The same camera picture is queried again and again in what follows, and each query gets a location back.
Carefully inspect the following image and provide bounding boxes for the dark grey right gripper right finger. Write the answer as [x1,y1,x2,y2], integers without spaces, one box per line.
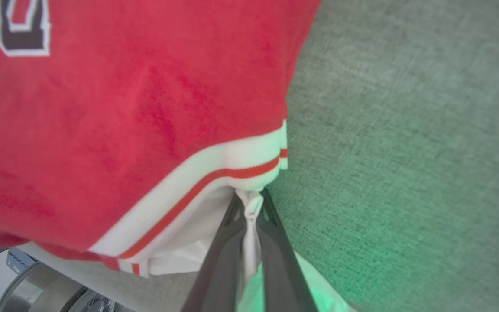
[256,189,319,312]

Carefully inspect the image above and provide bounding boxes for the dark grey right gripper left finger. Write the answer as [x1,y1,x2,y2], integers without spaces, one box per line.
[181,194,247,312]

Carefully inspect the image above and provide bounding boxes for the red and white basketball jersey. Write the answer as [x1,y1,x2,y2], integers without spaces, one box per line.
[0,0,358,312]

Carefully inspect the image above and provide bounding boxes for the grey fabric sofa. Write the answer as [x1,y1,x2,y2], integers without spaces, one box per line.
[16,0,499,312]

